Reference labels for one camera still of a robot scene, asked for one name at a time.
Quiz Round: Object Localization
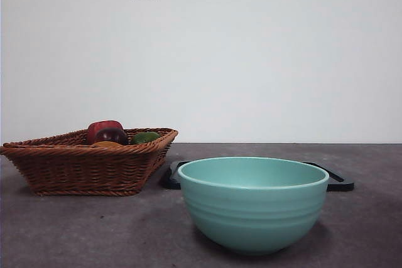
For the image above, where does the teal ceramic bowl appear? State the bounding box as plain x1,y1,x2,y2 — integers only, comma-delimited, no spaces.
177,156,329,255

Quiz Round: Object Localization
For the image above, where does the dark green rectangular tray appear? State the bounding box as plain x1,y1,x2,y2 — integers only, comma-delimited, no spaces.
160,160,355,192

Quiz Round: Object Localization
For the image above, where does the dark purple plum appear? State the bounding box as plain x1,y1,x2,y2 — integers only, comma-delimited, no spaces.
95,126,129,145

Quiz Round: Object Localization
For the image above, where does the brown wicker basket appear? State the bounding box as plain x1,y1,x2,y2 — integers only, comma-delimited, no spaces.
0,127,179,196

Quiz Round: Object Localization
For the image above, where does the red apple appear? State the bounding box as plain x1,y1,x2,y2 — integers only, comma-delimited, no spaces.
87,119,124,145

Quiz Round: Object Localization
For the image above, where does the green avocado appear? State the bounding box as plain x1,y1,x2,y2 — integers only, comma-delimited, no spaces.
130,131,161,146

